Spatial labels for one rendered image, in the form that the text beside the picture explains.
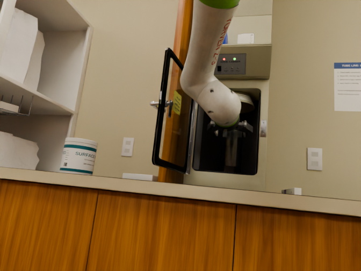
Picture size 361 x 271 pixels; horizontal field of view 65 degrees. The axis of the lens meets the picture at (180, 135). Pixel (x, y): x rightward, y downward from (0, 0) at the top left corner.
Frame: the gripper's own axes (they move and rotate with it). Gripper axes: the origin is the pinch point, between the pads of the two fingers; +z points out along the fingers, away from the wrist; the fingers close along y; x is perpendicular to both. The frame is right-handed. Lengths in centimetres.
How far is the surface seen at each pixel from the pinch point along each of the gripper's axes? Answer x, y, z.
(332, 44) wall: -62, -49, 36
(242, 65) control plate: -24.8, -3.7, -12.8
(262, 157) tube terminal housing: 10.9, -13.6, -6.8
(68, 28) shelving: -77, 119, 32
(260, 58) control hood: -27.0, -10.7, -14.7
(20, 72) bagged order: -26, 113, -4
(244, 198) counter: 27.7, -8.2, -36.8
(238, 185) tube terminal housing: 22.7, -5.1, -6.8
